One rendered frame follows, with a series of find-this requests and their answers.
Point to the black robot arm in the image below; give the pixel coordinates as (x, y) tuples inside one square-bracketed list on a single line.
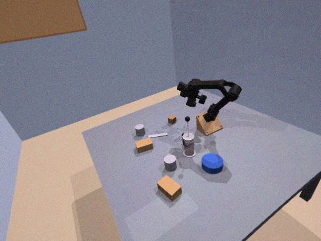
[(195, 85)]

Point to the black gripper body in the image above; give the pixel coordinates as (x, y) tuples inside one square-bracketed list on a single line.
[(201, 98)]

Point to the blue short cylinder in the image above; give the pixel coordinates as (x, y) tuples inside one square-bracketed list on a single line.
[(212, 163)]

